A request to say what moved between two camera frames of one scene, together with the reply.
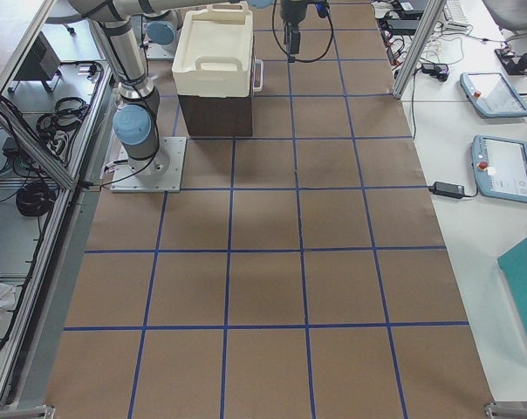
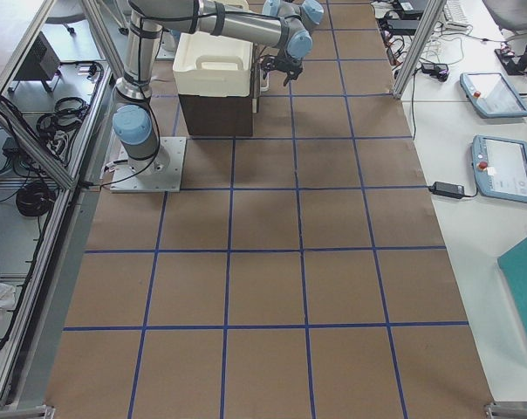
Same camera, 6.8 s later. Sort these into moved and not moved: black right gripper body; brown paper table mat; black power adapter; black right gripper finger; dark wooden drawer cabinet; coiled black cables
Moved: black right gripper finger; black right gripper body
Not moved: dark wooden drawer cabinet; coiled black cables; brown paper table mat; black power adapter
